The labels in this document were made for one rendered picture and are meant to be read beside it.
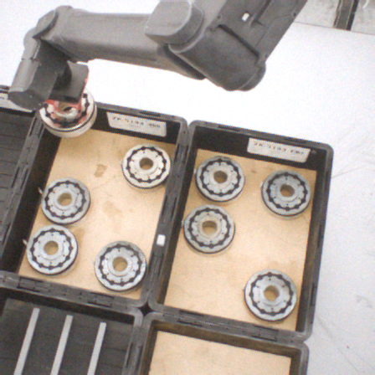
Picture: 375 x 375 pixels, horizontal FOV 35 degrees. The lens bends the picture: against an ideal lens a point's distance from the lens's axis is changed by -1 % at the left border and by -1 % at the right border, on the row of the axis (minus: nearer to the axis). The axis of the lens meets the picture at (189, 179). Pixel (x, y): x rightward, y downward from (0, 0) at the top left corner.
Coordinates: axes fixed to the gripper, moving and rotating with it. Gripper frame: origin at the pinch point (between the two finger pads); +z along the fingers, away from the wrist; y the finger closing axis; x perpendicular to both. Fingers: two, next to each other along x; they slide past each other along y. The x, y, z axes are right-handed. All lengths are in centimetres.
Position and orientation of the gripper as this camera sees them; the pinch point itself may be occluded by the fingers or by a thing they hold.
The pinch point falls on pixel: (65, 102)
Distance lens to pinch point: 114.5
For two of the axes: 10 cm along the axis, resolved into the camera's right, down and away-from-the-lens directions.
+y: 9.8, 2.0, -0.9
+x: 2.2, -9.0, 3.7
